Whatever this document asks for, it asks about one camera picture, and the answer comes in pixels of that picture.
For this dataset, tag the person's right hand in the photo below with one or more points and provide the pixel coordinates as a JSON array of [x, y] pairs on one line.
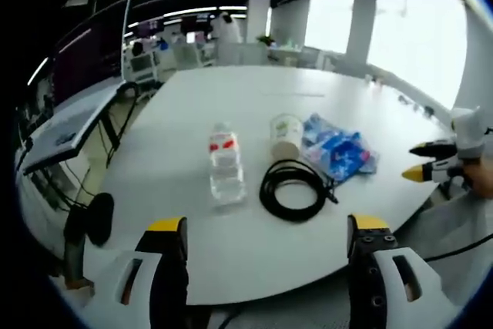
[[481, 178]]

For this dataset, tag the green potted plant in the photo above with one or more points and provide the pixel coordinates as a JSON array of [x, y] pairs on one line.
[[265, 40]]

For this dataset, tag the clear plastic water bottle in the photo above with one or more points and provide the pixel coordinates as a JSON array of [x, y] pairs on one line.
[[226, 167]]

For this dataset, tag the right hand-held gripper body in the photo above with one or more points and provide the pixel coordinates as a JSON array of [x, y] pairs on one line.
[[468, 134]]

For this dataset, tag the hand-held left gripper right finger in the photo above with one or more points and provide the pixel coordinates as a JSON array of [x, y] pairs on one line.
[[379, 267]]

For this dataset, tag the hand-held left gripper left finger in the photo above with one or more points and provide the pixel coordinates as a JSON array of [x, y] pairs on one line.
[[161, 267]]

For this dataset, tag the white paper cup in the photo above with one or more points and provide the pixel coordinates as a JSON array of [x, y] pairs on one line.
[[286, 137]]

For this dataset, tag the blue plastic snack bag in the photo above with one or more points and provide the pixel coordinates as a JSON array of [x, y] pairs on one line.
[[337, 150]]

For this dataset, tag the dark monitor screen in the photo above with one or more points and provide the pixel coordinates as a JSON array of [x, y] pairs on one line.
[[86, 55]]

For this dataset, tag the white equipment cart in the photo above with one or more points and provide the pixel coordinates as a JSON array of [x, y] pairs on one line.
[[144, 67]]

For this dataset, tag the black office chair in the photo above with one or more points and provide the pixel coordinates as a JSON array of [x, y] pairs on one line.
[[90, 229]]

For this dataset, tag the white side desk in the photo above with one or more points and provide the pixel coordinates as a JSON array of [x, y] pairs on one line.
[[65, 128]]

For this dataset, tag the white table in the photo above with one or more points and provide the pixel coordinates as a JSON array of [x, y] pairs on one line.
[[254, 244]]

